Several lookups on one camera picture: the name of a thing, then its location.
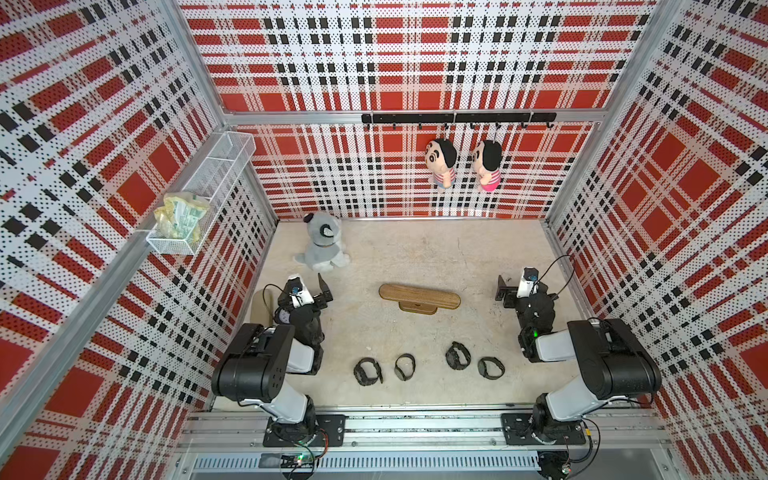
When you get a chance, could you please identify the yellow green snack packets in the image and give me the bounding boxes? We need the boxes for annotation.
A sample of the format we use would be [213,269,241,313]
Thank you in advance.
[153,192,210,243]

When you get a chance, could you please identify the wooden watch stand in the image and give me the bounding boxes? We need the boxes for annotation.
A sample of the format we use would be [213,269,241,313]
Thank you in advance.
[378,284,461,315]

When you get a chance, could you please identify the black hook rail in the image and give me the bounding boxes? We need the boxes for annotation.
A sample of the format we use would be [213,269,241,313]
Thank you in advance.
[361,112,557,126]

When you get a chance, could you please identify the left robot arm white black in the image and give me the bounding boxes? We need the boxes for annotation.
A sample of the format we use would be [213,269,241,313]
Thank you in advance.
[211,275,333,447]

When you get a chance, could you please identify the white wire basket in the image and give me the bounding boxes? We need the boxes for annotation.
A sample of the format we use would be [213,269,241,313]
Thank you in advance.
[147,131,255,256]

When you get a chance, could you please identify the chunky black watch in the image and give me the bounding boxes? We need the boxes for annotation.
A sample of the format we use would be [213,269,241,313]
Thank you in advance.
[445,341,472,371]
[353,357,383,387]

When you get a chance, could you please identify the beige glasses case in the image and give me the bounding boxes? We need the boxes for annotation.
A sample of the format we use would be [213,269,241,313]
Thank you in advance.
[247,288,274,327]

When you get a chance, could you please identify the hanging doll striped shirt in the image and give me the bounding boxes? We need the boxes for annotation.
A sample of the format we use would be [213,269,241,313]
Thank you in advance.
[425,138,457,189]

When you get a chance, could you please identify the hanging doll pink shirt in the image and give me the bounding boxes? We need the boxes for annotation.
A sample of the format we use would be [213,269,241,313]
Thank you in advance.
[472,140,502,192]

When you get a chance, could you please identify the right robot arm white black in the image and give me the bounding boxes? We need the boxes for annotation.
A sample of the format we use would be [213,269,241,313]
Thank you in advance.
[495,268,662,445]

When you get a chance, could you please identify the right camera black cable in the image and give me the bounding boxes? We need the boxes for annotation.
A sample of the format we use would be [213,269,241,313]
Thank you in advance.
[536,254,574,298]

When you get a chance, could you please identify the aluminium mounting rail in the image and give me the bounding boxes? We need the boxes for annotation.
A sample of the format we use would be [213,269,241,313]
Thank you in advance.
[179,405,671,453]

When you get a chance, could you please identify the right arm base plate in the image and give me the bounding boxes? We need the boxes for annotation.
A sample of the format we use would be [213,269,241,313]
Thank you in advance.
[501,412,587,446]

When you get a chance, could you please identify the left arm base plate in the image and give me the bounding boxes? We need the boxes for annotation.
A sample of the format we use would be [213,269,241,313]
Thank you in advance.
[262,414,347,448]

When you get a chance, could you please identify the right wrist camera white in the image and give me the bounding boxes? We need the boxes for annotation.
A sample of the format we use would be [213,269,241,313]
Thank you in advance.
[516,267,539,298]

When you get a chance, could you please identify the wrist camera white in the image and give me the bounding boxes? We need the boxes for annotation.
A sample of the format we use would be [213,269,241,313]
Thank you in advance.
[285,275,314,308]
[516,267,539,298]

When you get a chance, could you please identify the slim black watch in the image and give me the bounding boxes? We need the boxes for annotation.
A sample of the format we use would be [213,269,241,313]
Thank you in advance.
[477,356,506,381]
[394,353,416,382]

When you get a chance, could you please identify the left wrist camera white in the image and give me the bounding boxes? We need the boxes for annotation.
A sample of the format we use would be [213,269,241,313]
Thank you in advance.
[285,275,314,308]

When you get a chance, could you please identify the grey white plush dog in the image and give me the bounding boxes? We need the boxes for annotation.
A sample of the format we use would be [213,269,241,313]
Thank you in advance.
[294,211,351,273]

